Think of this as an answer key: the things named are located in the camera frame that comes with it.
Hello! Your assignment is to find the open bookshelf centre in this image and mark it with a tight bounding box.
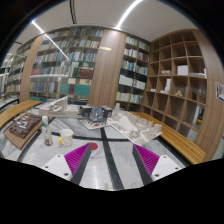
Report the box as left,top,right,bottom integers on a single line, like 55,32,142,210
116,35,150,111

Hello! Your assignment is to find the white building model left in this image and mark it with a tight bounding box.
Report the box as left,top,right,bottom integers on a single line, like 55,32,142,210
39,96,78,118

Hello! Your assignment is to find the wooden bench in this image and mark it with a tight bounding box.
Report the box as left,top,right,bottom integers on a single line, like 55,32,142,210
0,100,41,129
133,112,206,164

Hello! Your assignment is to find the poster on right wall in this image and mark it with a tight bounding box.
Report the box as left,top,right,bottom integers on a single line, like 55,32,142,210
216,82,224,103

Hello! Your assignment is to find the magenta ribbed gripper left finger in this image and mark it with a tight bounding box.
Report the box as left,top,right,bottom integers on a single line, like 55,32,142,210
41,142,92,186

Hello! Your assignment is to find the wooden wall panel column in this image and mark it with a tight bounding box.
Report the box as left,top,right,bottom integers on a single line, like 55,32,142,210
88,29,127,108

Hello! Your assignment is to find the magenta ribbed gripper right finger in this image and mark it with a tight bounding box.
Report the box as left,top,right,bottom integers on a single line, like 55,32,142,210
132,143,184,186

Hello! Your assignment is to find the white mug yellow handle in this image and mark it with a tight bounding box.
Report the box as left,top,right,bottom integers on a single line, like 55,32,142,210
59,129,73,146

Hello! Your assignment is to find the glass-fronted bookshelf left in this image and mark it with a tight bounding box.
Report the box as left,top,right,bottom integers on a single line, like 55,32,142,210
20,26,104,104

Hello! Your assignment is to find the wooden bench right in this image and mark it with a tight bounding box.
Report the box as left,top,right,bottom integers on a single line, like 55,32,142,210
133,112,206,164

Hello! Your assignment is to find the brown architectural model on board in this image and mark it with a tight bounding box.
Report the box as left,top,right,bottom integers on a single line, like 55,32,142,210
3,113,42,149

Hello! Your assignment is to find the wooden bench left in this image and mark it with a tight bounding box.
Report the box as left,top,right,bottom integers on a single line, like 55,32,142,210
0,100,41,129

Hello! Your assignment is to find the wooden cubby shelf unit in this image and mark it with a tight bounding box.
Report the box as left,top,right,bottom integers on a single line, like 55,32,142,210
142,28,218,154

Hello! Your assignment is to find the red round coaster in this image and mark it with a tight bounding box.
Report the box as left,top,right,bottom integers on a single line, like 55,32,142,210
90,142,98,150

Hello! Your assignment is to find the white city block model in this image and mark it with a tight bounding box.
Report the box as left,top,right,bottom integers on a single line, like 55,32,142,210
108,103,162,146

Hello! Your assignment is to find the dark house model on base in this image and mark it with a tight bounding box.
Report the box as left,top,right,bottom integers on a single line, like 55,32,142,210
78,105,113,130

